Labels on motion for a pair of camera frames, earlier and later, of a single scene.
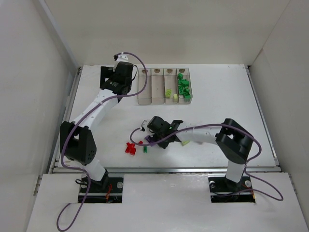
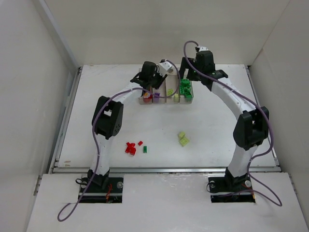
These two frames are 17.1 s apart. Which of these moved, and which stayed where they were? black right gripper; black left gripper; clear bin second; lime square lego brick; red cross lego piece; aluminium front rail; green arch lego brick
Moved: black left gripper; green arch lego brick; black right gripper
Stayed: red cross lego piece; clear bin second; lime square lego brick; aluminium front rail
